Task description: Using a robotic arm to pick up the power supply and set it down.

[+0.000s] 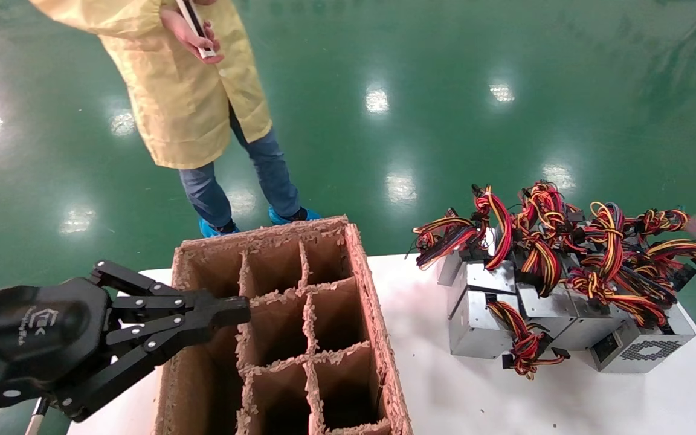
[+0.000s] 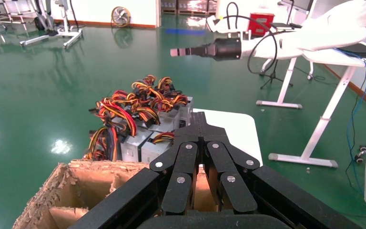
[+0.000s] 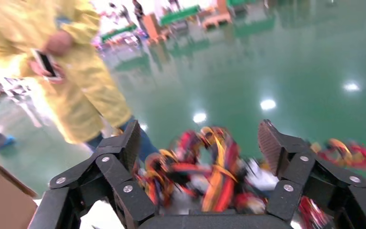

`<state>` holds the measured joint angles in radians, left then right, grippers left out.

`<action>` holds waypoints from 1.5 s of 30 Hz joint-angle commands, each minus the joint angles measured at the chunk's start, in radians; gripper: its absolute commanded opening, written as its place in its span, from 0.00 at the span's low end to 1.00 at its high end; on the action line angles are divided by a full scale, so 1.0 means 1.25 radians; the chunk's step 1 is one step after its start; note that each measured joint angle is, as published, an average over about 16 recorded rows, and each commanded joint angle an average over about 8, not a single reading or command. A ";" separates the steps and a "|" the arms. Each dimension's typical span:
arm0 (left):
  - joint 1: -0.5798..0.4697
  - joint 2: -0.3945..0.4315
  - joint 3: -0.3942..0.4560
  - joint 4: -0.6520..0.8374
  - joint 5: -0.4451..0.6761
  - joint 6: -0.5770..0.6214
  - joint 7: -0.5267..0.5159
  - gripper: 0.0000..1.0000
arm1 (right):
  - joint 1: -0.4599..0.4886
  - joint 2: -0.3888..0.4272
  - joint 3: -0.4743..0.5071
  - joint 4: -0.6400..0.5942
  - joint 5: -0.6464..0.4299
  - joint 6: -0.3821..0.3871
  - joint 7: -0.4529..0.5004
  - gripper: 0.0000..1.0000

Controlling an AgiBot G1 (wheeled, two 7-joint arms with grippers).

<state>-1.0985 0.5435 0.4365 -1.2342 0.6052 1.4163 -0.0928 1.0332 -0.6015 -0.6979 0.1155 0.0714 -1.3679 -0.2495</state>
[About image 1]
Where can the brown divided cardboard box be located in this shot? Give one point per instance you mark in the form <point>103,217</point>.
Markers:
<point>336,314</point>

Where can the yellow lab coat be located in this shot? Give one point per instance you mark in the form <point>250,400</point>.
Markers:
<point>185,103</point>

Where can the blue shoe cover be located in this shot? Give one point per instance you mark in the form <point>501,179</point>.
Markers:
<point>293,215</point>
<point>218,229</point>

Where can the silver metal power supply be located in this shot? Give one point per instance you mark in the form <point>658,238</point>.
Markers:
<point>475,329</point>
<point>583,332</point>
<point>541,308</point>
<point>490,278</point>

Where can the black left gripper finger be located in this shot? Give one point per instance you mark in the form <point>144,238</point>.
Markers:
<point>227,308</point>

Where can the bare person hand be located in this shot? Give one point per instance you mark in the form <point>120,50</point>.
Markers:
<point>188,36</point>

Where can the white black phone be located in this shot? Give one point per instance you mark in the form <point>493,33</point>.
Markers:
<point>194,21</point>

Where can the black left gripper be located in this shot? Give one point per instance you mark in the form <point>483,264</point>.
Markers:
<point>28,338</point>

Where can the blue jeans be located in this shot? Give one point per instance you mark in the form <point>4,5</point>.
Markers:
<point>269,169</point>

